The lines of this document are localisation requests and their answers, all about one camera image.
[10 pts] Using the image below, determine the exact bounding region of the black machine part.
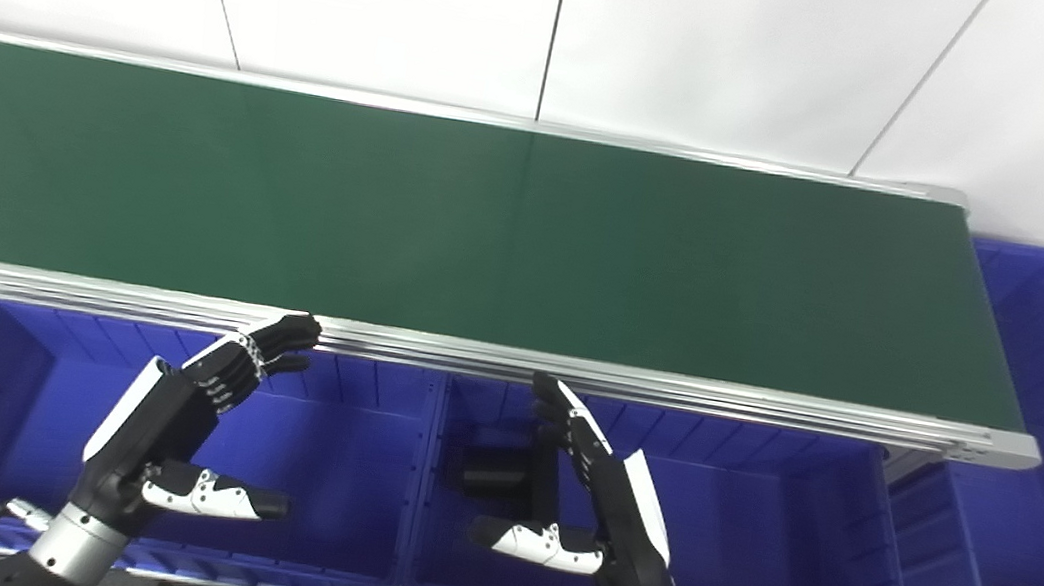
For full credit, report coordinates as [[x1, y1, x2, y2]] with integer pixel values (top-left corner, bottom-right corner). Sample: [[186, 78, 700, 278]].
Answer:
[[455, 417, 570, 533]]

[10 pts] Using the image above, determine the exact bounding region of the green conveyor belt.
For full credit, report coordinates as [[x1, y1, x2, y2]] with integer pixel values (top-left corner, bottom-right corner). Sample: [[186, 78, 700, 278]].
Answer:
[[0, 28, 1044, 475], [0, 41, 1044, 433]]

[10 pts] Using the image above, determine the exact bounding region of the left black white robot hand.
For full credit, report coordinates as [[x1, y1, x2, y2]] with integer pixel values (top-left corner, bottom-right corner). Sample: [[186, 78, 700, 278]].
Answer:
[[63, 285, 325, 556]]

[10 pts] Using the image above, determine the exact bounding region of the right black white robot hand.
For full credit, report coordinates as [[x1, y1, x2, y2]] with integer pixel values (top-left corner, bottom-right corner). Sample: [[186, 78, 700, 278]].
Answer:
[[461, 366, 703, 586]]

